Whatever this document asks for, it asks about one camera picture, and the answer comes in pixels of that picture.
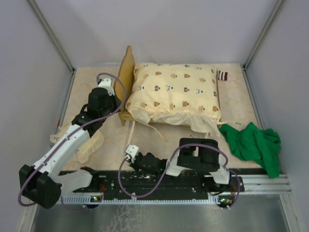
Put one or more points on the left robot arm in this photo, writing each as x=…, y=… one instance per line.
x=41, y=183

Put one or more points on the green cloth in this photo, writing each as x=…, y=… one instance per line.
x=254, y=144

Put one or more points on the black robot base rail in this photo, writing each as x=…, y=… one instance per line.
x=190, y=187

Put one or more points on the aluminium frame post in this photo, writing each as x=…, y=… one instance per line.
x=50, y=34
x=264, y=32

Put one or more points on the small cream animal pillow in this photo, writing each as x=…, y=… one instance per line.
x=83, y=153

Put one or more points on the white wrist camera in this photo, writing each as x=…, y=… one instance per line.
x=131, y=153
x=107, y=84

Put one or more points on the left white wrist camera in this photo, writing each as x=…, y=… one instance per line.
x=107, y=84

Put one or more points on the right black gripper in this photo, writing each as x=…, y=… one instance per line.
x=133, y=165

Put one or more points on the brown striped sock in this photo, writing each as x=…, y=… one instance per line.
x=222, y=76

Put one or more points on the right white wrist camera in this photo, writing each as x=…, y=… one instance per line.
x=131, y=153

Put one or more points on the wooden pet bed frame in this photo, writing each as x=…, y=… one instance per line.
x=125, y=84

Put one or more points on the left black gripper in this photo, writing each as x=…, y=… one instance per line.
x=117, y=102

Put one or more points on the cream animal print cushion cover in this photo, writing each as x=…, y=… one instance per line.
x=173, y=96

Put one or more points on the right aluminium frame post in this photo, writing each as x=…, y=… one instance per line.
x=264, y=32

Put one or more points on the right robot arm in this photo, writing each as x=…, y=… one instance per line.
x=201, y=155

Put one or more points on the left aluminium frame post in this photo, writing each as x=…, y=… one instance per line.
x=50, y=34

